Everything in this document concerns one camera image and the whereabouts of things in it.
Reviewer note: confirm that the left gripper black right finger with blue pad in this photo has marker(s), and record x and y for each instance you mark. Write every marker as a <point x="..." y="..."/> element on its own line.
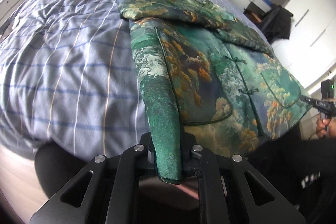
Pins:
<point x="231" y="190"/>

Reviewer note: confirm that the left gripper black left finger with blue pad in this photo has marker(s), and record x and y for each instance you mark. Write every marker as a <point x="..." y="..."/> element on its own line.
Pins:
<point x="104" y="191"/>

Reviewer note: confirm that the green patterned satin jacket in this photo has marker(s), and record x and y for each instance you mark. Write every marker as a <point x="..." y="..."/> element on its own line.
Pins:
<point x="201" y="71"/>

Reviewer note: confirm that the person's right hand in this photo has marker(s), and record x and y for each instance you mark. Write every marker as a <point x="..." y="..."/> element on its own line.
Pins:
<point x="326" y="127"/>

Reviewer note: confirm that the wooden chair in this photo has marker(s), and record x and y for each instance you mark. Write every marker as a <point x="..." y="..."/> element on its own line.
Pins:
<point x="253" y="17"/>

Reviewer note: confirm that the blue checked duvet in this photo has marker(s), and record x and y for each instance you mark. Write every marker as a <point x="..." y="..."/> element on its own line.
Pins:
<point x="68" y="77"/>

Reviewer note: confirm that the white window cabinet drawers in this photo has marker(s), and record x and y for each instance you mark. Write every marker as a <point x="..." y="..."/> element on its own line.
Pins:
<point x="7" y="7"/>

